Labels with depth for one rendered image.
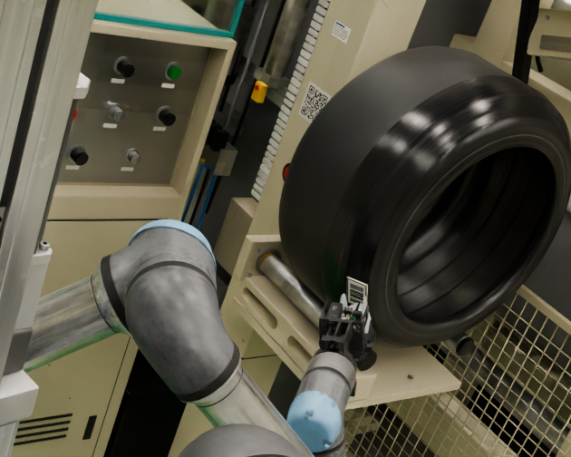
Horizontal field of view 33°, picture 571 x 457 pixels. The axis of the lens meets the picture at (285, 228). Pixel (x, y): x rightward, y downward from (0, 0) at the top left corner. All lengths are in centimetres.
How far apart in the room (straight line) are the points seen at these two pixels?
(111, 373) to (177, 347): 124
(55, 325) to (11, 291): 59
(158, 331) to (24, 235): 49
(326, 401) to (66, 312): 39
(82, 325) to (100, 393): 113
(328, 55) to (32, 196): 136
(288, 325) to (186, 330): 77
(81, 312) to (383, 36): 92
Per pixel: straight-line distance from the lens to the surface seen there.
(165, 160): 215
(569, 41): 207
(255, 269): 200
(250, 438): 72
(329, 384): 141
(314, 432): 138
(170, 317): 115
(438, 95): 166
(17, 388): 88
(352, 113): 168
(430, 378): 205
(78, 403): 239
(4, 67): 61
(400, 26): 195
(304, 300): 189
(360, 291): 166
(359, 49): 191
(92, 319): 128
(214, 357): 116
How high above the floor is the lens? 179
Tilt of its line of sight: 24 degrees down
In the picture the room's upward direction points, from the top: 21 degrees clockwise
